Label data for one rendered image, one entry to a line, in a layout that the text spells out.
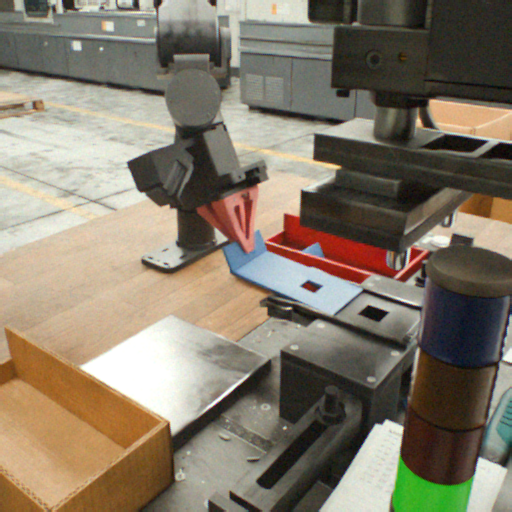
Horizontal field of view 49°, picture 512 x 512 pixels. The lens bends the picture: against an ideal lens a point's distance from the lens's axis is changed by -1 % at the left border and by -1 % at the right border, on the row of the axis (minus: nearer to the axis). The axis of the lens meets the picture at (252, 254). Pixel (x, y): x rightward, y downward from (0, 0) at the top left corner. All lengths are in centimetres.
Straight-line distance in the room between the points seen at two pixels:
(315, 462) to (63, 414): 28
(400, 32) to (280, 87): 585
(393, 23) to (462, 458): 32
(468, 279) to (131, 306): 62
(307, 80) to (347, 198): 562
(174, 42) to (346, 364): 39
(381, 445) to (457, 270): 29
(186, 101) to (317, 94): 547
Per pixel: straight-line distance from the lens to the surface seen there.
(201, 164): 65
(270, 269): 68
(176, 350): 67
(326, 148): 52
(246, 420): 61
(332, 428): 49
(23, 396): 67
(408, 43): 47
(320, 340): 57
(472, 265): 25
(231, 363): 65
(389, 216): 47
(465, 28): 44
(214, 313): 78
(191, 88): 59
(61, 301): 85
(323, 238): 92
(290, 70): 622
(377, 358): 56
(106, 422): 58
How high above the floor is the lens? 130
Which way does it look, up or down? 25 degrees down
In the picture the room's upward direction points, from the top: straight up
